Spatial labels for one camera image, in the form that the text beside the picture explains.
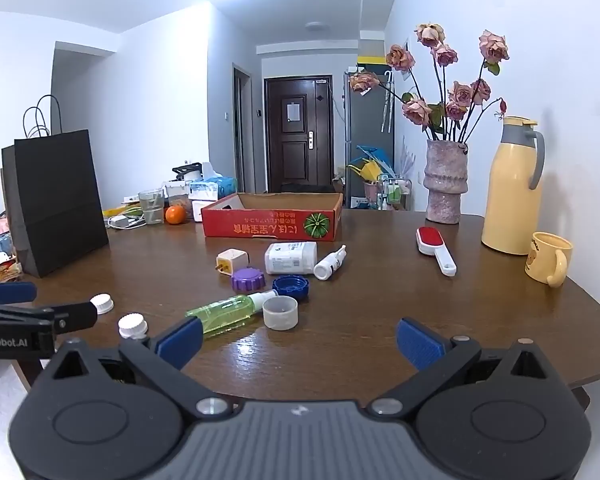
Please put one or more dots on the open doorway frame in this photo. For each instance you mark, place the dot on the open doorway frame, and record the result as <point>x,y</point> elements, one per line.
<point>242,130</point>

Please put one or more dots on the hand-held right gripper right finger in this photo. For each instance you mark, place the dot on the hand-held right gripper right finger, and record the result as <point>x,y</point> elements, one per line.
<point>420,342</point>

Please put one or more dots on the yellow black box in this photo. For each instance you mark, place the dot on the yellow black box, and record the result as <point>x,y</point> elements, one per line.
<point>370,61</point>

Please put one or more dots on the ceiling lamp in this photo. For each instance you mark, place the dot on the ceiling lamp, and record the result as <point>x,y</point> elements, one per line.
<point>316,26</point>

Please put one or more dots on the blue bottle cap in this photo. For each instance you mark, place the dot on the blue bottle cap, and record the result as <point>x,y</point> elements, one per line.
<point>291,290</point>

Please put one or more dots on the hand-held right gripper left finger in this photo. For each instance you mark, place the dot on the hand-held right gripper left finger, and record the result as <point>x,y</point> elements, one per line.
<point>180,342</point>

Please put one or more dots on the yellow thermos jug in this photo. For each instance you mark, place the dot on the yellow thermos jug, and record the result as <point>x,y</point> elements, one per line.
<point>512,195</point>

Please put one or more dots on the yellow mug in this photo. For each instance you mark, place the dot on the yellow mug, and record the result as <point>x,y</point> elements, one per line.
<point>542,257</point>

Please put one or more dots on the white power adapter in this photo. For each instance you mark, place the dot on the white power adapter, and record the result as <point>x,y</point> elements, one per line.
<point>120,221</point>

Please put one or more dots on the translucent grey cap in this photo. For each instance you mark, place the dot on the translucent grey cap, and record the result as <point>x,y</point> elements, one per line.
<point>280,314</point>

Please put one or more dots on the orange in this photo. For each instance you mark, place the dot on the orange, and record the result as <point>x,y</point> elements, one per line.
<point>175,214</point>

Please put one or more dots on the purple bottle cap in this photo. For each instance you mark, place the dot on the purple bottle cap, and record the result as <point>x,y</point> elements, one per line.
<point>248,280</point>

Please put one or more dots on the grey refrigerator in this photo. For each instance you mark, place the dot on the grey refrigerator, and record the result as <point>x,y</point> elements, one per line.
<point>367,120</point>

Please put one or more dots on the pink ceramic vase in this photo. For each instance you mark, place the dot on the pink ceramic vase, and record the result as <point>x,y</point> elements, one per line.
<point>446,180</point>

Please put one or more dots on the metal rack cart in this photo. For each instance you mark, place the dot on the metal rack cart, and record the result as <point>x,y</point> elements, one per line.
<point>395,192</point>

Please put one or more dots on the clear food container white lid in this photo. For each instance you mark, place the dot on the clear food container white lid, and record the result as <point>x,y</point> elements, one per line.
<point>177,195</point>

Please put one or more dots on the dark wooden door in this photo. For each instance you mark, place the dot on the dark wooden door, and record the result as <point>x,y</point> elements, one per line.
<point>297,150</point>

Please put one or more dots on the black paper bag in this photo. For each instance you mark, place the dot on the black paper bag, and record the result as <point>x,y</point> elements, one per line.
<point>55,200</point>

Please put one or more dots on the red cardboard box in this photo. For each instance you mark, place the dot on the red cardboard box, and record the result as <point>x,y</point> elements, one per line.
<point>260,227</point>

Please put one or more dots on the red white lint brush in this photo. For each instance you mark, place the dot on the red white lint brush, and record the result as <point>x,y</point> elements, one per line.
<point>429,241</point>

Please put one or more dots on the white pill bottle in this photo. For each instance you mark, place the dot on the white pill bottle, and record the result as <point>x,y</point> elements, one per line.
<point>290,258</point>

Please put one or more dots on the small white spray bottle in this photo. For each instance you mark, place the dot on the small white spray bottle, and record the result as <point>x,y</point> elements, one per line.
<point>330,262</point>

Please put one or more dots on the blue tissue pack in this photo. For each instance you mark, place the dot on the blue tissue pack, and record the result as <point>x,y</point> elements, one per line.
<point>212,187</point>

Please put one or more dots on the green spray bottle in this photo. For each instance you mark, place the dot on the green spray bottle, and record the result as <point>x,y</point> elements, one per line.
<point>225,312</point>

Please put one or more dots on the white yellow charger plug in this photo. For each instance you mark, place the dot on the white yellow charger plug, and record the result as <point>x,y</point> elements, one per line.
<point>232,261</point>

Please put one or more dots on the clear drinking glass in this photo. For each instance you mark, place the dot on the clear drinking glass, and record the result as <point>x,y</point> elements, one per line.
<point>152,207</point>

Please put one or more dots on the yellow packet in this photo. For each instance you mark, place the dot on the yellow packet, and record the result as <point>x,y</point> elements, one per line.
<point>122,211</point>

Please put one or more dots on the white bottle cap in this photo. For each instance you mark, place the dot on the white bottle cap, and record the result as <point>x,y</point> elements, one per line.
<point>133,326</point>
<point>102,303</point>

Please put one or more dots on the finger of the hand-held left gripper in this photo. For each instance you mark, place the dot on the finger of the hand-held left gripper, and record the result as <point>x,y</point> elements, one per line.
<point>77,315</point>
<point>10,292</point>

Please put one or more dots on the pink bucket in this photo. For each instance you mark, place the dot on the pink bucket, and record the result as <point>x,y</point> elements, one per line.
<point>371,191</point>

